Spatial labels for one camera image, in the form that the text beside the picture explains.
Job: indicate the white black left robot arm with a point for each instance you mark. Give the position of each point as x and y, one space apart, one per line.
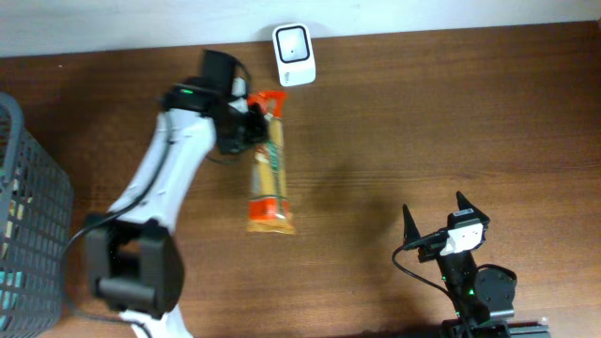
131 258

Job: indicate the white barcode scanner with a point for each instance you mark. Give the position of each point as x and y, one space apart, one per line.
294 54

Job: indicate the grey plastic mesh basket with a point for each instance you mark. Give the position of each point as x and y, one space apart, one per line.
36 206

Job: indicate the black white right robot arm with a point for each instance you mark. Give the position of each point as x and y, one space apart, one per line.
480 294

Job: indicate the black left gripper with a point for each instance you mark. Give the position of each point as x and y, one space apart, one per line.
254 130

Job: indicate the orange spaghetti packet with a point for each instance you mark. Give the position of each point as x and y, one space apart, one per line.
269 208

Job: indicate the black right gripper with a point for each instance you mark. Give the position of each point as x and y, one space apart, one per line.
432 249

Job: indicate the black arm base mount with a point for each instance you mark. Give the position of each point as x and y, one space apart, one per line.
501 329

